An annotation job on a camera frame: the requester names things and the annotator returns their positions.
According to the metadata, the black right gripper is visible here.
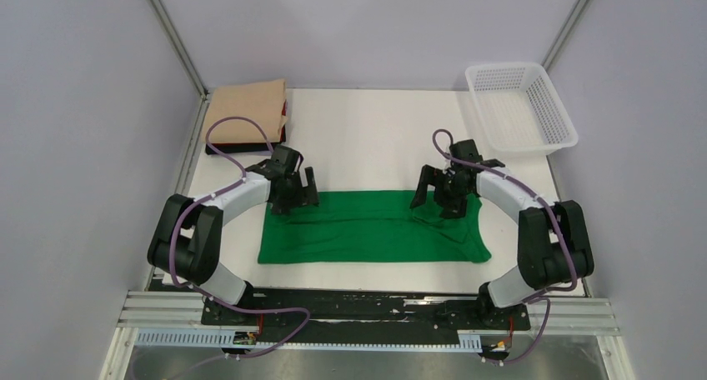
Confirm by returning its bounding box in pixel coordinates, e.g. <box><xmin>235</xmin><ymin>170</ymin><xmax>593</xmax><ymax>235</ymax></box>
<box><xmin>409</xmin><ymin>165</ymin><xmax>470</xmax><ymax>220</ymax></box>

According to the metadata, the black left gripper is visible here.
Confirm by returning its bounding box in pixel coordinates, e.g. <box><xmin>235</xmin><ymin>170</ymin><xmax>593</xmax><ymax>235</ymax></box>
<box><xmin>269</xmin><ymin>167</ymin><xmax>318</xmax><ymax>215</ymax></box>

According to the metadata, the green t shirt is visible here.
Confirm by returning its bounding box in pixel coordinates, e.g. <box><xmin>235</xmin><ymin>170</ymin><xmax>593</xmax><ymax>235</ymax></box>
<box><xmin>258</xmin><ymin>190</ymin><xmax>492</xmax><ymax>264</ymax></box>

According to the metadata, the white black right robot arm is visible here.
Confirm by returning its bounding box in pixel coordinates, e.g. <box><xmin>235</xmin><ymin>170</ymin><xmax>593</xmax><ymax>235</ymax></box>
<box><xmin>410</xmin><ymin>139</ymin><xmax>594</xmax><ymax>328</ymax></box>

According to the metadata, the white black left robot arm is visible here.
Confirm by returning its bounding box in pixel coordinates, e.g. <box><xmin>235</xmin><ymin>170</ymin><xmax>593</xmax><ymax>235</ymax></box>
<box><xmin>147</xmin><ymin>146</ymin><xmax>319</xmax><ymax>324</ymax></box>

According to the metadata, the black folded t shirt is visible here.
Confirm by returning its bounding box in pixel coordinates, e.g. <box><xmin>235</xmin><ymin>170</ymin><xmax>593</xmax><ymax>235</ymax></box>
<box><xmin>209</xmin><ymin>122</ymin><xmax>269</xmax><ymax>154</ymax></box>

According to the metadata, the beige folded t shirt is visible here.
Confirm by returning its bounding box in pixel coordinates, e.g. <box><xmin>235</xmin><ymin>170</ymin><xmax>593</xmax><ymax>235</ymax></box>
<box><xmin>201</xmin><ymin>78</ymin><xmax>286</xmax><ymax>143</ymax></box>

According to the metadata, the white plastic basket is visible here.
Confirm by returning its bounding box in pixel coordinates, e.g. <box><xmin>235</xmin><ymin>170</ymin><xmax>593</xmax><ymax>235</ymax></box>
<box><xmin>465</xmin><ymin>62</ymin><xmax>579</xmax><ymax>157</ymax></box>

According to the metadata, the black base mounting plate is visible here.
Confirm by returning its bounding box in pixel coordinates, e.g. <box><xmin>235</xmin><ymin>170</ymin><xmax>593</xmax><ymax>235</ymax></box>
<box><xmin>201</xmin><ymin>287</ymin><xmax>530</xmax><ymax>344</ymax></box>

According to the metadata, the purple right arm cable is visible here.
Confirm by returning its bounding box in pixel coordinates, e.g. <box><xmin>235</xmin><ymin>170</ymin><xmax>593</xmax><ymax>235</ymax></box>
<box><xmin>431</xmin><ymin>128</ymin><xmax>579</xmax><ymax>367</ymax></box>

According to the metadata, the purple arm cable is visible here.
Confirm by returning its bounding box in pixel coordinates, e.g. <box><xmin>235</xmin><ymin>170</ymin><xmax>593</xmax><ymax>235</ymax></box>
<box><xmin>129</xmin><ymin>116</ymin><xmax>312</xmax><ymax>380</ymax></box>
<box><xmin>431</xmin><ymin>128</ymin><xmax>579</xmax><ymax>367</ymax></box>

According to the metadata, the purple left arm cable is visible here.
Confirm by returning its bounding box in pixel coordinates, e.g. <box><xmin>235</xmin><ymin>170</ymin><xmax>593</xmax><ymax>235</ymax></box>
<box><xmin>129</xmin><ymin>116</ymin><xmax>312</xmax><ymax>380</ymax></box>

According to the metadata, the aluminium right frame rail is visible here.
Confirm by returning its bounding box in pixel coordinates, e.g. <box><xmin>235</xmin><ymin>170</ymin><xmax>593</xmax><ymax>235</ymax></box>
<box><xmin>541</xmin><ymin>0</ymin><xmax>593</xmax><ymax>72</ymax></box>

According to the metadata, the aluminium frame rail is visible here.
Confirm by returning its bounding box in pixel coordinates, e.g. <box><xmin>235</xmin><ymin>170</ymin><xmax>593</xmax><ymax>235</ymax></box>
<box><xmin>147</xmin><ymin>0</ymin><xmax>208</xmax><ymax>99</ymax></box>
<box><xmin>541</xmin><ymin>0</ymin><xmax>593</xmax><ymax>72</ymax></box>

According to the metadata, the white slotted cable duct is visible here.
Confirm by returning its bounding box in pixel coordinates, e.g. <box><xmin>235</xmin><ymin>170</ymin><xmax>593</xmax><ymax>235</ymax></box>
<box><xmin>134</xmin><ymin>328</ymin><xmax>483</xmax><ymax>353</ymax></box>

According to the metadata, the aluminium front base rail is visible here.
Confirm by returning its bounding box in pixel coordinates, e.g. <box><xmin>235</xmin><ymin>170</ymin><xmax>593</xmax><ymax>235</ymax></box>
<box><xmin>118</xmin><ymin>288</ymin><xmax>620</xmax><ymax>336</ymax></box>

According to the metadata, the aluminium left frame rail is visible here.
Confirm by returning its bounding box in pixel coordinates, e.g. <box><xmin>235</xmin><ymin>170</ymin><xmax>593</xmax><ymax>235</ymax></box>
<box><xmin>147</xmin><ymin>0</ymin><xmax>208</xmax><ymax>99</ymax></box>

